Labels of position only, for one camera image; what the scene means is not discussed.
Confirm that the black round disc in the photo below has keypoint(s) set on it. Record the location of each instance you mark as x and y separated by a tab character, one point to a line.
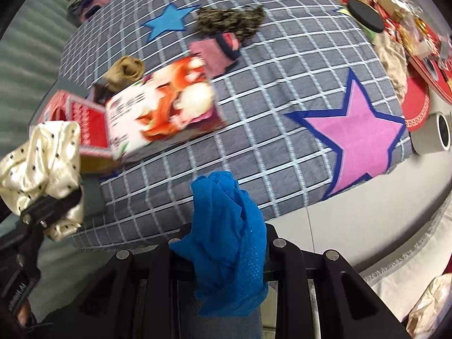
365	16

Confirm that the cream polka dot scrunchie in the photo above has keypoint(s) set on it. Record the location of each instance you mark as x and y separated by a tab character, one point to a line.
46	155

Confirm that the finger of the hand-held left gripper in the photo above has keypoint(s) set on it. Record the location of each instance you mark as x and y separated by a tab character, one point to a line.
49	206

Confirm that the white cup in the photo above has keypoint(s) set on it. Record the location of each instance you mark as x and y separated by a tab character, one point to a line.
432	136

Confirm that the white floral carton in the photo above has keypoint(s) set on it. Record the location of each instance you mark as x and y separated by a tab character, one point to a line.
169	113

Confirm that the pink plastic stool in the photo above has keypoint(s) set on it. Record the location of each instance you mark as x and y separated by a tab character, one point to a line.
90	11

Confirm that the red patterned carton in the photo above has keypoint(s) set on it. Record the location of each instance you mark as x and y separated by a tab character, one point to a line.
84	123

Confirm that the pale green curtain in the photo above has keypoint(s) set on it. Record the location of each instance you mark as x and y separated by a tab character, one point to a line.
31	60

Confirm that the white quilt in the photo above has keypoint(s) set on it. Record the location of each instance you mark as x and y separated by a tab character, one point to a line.
406	272

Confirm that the red round mat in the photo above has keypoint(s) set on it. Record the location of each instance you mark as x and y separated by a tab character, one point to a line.
416	107

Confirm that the person's left hand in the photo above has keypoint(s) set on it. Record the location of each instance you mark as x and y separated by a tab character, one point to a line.
22	319

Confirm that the beige lace cloth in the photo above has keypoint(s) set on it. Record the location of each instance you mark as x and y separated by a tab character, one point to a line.
392	61

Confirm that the red round tray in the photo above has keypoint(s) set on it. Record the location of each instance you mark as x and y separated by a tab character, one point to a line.
434	74

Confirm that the grey checked star blanket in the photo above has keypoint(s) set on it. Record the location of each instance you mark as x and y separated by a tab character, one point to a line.
282	77

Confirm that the blue mesh cloth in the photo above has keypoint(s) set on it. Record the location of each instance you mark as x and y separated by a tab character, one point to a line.
226	236

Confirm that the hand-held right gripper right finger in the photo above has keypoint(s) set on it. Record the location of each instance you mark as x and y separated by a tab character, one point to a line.
282	265

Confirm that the tan sock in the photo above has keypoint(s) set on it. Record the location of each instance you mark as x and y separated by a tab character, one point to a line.
123	72

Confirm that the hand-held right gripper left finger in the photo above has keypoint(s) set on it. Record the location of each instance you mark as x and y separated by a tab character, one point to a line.
162	265

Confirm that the leopard print cloth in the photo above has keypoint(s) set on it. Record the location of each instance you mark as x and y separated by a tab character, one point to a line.
229	19

